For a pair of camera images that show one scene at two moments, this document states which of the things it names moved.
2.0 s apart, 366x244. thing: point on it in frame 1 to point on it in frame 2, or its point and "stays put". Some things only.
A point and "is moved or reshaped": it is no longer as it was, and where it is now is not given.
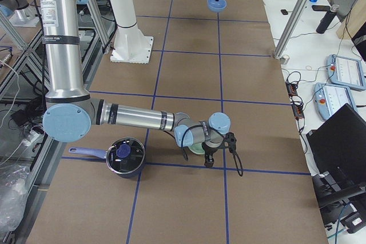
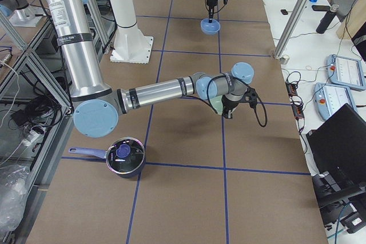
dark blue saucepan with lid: x=124 y=157 stays put
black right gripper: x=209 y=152 to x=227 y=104
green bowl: x=197 y=148 to x=217 y=103
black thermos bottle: x=327 y=19 stays put
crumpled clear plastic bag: x=14 y=186 stays put
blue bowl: x=216 y=6 is moved or reshaped
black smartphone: x=321 y=7 stays put
